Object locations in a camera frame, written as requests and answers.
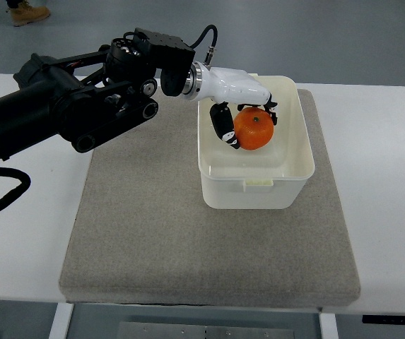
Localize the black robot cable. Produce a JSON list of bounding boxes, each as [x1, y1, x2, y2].
[[0, 166, 33, 220]]

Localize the tan work boot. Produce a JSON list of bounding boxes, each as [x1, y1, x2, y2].
[[6, 0, 51, 27]]

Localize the white table leg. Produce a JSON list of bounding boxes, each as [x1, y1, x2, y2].
[[48, 303, 74, 339], [319, 313, 339, 339]]

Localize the orange fruit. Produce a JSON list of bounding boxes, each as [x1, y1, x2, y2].
[[233, 107, 274, 150]]

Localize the black table control panel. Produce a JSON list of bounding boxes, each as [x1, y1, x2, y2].
[[362, 315, 405, 326]]

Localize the white table leg right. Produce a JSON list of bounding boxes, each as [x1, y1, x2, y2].
[[319, 313, 339, 339]]

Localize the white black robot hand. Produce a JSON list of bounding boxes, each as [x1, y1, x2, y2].
[[181, 61, 277, 150]]

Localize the white plastic box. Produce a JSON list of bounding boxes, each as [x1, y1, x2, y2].
[[197, 76, 315, 209]]

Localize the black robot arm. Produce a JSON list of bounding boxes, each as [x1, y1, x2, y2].
[[0, 28, 195, 160]]

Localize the white table leg left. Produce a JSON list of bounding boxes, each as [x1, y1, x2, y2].
[[48, 303, 74, 339]]

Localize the grey fabric mat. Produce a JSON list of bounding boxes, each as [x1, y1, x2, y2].
[[59, 90, 360, 308]]

